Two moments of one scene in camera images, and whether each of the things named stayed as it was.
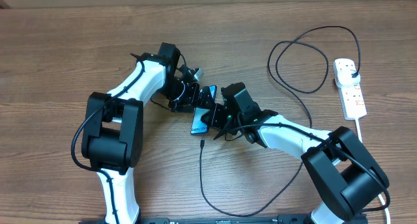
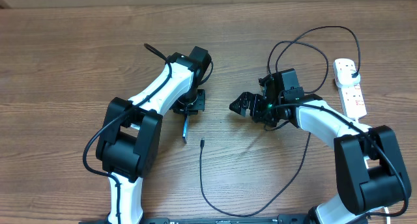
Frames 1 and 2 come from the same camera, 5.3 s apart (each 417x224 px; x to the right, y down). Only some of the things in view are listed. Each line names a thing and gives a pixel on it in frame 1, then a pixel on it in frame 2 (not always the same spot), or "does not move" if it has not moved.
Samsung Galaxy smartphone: x=198 y=126 → x=185 y=129
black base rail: x=225 y=219 does not move
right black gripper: x=214 y=118 → x=257 y=100
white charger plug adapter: x=343 y=77 does not move
